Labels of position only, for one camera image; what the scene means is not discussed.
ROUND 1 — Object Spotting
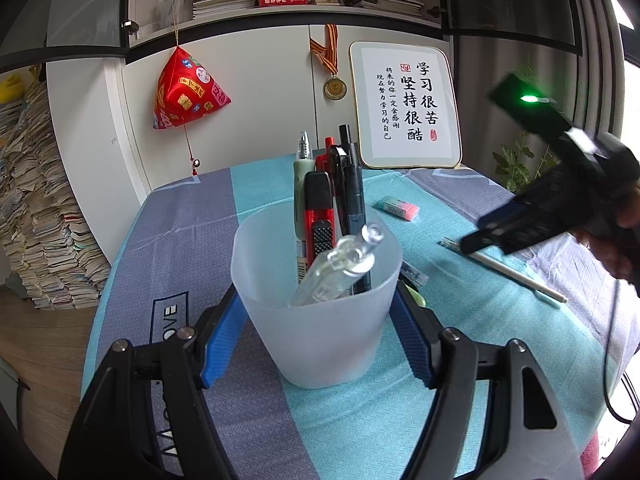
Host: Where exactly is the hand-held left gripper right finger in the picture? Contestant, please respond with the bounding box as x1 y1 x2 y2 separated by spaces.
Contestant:
389 281 587 480

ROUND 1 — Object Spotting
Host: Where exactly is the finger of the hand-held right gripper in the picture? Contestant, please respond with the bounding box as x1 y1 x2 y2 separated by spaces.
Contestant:
460 226 508 257
476 197 532 232

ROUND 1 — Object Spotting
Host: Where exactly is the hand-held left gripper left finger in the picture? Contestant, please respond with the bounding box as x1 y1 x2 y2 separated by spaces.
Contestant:
59 284 252 480

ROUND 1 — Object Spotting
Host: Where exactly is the long white pen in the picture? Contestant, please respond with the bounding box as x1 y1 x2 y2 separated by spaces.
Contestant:
440 237 569 304

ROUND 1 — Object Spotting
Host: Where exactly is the translucent white plastic cup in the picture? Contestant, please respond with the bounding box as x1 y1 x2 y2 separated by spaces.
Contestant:
231 205 404 390

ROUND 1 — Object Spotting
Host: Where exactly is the clear plastic pen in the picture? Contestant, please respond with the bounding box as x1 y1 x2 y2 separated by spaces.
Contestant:
289 224 385 307

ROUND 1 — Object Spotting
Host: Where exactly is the dark blue pen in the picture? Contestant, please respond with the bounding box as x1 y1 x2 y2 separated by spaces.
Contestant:
345 142 372 293

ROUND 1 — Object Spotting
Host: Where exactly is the black pen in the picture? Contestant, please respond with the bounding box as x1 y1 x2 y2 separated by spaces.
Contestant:
330 124 357 241

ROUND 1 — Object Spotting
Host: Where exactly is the red black utility knife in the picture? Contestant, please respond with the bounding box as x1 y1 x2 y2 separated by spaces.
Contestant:
304 171 336 269

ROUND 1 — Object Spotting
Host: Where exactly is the red pen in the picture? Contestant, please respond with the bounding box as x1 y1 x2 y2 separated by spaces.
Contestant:
315 136 337 173

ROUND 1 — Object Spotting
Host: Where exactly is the grey white pen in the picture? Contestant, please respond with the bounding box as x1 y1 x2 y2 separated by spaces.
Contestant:
292 131 314 281

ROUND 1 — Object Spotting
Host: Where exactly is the person's right hand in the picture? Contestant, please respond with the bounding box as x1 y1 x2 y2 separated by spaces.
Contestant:
572 194 640 292

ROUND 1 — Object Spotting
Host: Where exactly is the green potted plant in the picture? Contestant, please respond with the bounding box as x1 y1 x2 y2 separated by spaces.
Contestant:
492 132 562 196

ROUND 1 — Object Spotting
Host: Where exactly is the pink green eraser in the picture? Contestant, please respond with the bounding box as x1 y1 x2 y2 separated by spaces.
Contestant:
375 195 420 221

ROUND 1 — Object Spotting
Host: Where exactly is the grey curtain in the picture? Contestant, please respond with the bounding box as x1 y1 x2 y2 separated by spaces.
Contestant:
570 0 632 171

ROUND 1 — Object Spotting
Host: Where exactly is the framed calligraphy board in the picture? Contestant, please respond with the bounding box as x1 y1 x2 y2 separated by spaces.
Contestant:
348 40 464 170

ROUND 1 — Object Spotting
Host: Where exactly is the gold medal with striped ribbon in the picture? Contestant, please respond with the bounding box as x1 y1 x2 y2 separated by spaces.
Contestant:
309 24 347 101

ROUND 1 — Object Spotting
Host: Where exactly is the dark red cloth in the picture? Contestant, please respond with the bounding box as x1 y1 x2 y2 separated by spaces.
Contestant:
580 432 609 480

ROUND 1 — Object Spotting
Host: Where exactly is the tall pile of books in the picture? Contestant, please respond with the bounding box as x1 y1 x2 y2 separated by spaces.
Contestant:
0 80 112 311

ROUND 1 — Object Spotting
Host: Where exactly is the stack of grey books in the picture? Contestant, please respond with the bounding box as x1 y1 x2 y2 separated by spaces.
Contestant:
345 0 426 16

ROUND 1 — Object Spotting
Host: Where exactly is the red hanging pyramid ornament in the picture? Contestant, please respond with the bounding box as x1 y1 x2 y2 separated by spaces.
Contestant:
152 46 232 181

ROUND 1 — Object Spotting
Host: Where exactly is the white cabinet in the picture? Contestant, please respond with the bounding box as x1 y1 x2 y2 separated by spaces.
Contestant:
45 0 457 202

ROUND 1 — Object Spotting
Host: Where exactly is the yellow plush toy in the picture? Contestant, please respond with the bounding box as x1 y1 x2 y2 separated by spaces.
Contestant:
0 67 44 104

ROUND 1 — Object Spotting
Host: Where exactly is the stack of white books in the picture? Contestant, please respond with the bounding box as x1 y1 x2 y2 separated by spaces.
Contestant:
191 0 261 21

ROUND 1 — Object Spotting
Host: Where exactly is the black cable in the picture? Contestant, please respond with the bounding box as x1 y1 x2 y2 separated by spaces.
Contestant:
602 280 640 424

